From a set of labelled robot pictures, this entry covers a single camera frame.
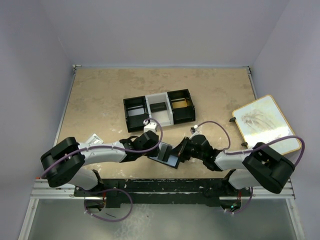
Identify black leather card holder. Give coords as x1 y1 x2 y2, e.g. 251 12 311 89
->
147 142 180 169

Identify black and white organizer tray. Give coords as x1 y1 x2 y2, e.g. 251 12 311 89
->
123 89 196 133

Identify clear plastic card sleeve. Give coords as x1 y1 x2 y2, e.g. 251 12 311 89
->
85 133 104 145

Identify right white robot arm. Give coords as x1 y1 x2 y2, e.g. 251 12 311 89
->
170 134 295 194

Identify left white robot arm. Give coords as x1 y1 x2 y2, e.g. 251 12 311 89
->
40 130 163 191

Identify silver credit card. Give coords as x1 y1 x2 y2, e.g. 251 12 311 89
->
127 106 145 117

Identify black credit card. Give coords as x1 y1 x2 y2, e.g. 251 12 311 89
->
149 102 167 113

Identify gold credit card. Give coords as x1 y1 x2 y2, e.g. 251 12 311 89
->
171 98 188 109

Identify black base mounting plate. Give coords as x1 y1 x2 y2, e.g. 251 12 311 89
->
74 178 250 208

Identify white board with wood rim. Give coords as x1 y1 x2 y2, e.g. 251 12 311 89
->
232 94 295 149

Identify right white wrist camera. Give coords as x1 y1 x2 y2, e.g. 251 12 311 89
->
190 125 200 139

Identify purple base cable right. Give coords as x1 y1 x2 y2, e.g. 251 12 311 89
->
223 186 254 215

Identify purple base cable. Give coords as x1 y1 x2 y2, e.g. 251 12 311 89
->
223 186 254 215
83 187 134 222

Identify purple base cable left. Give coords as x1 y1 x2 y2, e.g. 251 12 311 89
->
83 187 134 222

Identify aluminium frame rail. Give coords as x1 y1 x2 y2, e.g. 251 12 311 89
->
19 178 306 240

